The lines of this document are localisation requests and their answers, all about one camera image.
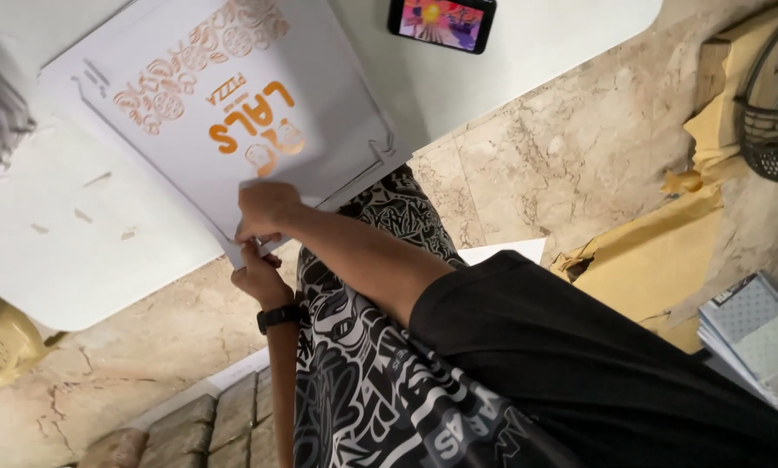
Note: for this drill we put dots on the white orange-printed pizza box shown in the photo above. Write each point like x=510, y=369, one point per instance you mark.
x=233, y=110

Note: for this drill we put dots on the brown wrapping paper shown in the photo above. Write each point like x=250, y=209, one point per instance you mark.
x=662, y=260

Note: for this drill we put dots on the person's right hand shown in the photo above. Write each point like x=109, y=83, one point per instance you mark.
x=268, y=207

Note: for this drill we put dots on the stack of printed sheets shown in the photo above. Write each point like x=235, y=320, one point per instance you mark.
x=756, y=341

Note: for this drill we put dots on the yellow plastic chair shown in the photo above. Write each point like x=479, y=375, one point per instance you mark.
x=2, y=341

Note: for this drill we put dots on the white paper sheet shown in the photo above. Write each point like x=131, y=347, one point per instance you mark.
x=506, y=251

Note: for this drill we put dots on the black smartphone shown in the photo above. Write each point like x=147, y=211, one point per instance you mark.
x=442, y=23

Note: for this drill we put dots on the black wristwatch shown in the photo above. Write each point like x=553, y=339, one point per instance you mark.
x=278, y=317

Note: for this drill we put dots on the brown paper-wrapped bundles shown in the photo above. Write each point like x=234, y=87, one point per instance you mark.
x=194, y=429

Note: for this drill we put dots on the person's right fingers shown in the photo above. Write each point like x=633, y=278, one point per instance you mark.
x=249, y=234

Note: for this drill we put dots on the black white patterned shorts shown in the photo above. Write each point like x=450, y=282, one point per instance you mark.
x=369, y=364

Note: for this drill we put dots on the black shirt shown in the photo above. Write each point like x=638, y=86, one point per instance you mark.
x=603, y=370

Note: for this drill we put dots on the person's left hand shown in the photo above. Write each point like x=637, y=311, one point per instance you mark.
x=259, y=279

